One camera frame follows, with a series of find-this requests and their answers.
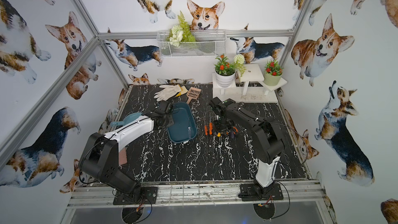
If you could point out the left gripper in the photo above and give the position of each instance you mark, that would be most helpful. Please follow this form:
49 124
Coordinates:
168 112

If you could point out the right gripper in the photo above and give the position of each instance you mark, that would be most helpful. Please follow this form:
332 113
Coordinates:
230 124

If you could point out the teal storage tray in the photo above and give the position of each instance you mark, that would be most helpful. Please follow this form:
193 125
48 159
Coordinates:
183 118

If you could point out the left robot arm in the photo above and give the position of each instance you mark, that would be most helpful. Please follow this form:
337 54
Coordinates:
100 158

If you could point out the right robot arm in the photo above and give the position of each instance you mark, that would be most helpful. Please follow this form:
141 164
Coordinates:
266 144

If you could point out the white work glove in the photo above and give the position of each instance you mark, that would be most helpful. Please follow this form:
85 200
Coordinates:
167 92

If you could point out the blue dustpan scoop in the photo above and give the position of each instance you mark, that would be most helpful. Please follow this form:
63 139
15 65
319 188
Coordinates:
128 119

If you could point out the yellow sponge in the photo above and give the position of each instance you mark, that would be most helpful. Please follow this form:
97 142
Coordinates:
183 91

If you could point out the white stepped plant stand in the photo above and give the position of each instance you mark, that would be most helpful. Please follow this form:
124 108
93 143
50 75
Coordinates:
254 90

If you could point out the brown litter scoop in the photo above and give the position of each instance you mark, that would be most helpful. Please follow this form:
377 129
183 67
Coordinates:
193 94

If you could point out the white pot red flowers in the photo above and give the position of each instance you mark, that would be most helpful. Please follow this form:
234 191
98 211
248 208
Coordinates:
225 71

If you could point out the green pot red flowers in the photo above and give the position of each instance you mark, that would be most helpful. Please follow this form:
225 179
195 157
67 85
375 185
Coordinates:
273 73

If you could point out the pink brush scoop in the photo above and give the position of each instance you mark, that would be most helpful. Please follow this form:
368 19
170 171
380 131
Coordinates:
122 157

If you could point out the green fern white flowers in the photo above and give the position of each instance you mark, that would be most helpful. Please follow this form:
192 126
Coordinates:
181 32

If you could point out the white wire wall basket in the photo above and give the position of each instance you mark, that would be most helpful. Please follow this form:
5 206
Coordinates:
205 44

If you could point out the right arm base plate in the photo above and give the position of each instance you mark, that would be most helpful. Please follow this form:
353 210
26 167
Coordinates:
254 192

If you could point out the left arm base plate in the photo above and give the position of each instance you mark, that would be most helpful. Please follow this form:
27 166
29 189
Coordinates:
146 195

